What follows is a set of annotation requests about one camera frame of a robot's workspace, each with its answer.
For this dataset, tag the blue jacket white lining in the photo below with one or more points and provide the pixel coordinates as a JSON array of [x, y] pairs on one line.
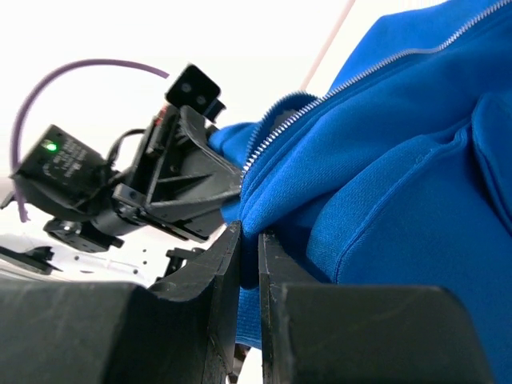
[[401, 174]]

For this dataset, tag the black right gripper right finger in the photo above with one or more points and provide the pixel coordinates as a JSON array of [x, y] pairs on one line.
[[325, 333]]

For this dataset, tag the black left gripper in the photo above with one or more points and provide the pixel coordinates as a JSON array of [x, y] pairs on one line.
[[176, 183]]

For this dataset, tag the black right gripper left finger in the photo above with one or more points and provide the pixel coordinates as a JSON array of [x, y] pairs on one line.
[[180, 330]]

